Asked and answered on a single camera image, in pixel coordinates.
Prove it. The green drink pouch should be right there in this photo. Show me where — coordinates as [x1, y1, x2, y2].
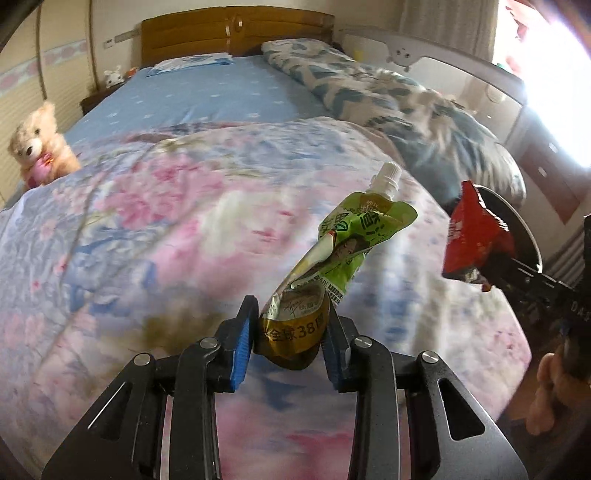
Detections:
[254, 162, 418, 370]

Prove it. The red snack bag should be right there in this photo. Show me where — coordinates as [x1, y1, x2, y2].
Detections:
[442, 180, 517, 292]

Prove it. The white black trash bin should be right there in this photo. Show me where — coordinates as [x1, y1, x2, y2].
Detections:
[476, 185, 543, 272]

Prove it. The right hand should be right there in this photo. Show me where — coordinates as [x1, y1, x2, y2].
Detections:
[525, 347, 590, 436]

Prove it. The white radiator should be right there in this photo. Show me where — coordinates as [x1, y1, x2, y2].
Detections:
[544, 226, 585, 287]

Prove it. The red brown drawer cabinet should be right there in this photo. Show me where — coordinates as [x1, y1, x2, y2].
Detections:
[518, 124, 590, 224]

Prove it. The blue white cartoon duvet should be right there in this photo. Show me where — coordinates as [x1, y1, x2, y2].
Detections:
[262, 39, 527, 208]

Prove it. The floral pink quilt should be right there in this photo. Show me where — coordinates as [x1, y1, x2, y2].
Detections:
[1, 118, 531, 477]

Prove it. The blue bed sheet mattress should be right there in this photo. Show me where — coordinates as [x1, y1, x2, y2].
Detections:
[4, 55, 334, 209]

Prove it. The beige teddy bear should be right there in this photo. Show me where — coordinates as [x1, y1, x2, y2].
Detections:
[8, 101, 81, 191]

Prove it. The grey patterned curtain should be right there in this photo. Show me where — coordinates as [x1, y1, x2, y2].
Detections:
[399, 0, 499, 62]

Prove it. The dark wooden nightstand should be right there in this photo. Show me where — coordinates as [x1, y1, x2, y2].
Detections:
[80, 83, 123, 116]

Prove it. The wooden headboard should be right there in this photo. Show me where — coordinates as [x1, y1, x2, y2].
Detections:
[140, 5, 335, 67]

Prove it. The blue white pillow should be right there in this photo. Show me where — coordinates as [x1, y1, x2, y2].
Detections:
[147, 52, 233, 76]

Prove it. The white rabbit plush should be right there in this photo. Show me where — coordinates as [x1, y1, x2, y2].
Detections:
[104, 65, 125, 89]

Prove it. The beige slatted wardrobe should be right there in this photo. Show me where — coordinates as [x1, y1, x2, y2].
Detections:
[1, 1, 97, 206]

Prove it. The grey bed guard rail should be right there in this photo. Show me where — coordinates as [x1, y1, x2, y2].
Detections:
[337, 26, 530, 154]

